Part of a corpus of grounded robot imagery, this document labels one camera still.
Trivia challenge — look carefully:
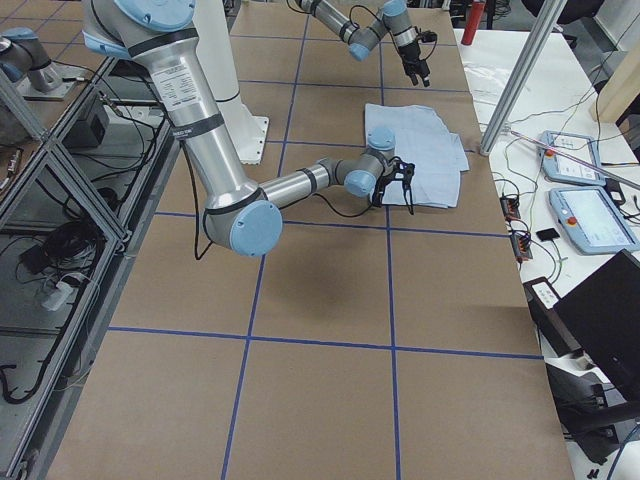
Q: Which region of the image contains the black monitor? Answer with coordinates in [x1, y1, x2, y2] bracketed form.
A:
[555, 250, 639, 400]

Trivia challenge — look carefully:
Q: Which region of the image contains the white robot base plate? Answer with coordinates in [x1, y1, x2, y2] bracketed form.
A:
[193, 0, 269, 165]

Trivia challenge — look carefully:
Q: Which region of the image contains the grey aluminium frame post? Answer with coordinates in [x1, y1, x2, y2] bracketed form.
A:
[480, 0, 567, 156]

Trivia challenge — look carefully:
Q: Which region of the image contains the far teach pendant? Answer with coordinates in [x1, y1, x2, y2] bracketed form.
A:
[539, 130, 606, 187]

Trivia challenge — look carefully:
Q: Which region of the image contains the teach pendant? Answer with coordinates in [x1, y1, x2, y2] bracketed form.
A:
[539, 130, 606, 187]
[548, 186, 639, 255]

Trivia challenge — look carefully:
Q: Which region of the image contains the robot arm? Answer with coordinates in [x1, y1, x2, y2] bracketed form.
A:
[294, 0, 437, 87]
[83, 1, 414, 257]

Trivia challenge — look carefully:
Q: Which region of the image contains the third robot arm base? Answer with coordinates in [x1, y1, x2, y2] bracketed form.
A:
[1, 27, 74, 101]

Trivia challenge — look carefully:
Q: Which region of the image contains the light blue button shirt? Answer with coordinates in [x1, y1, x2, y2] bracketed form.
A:
[365, 104, 469, 208]

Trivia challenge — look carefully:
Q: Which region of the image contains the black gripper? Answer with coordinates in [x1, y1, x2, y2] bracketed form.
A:
[370, 157, 415, 208]
[398, 28, 436, 88]

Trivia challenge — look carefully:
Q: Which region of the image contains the red cylinder bottle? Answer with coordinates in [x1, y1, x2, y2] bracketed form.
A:
[461, 0, 486, 46]

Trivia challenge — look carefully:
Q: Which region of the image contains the near teach pendant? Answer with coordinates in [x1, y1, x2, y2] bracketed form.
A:
[548, 186, 639, 255]

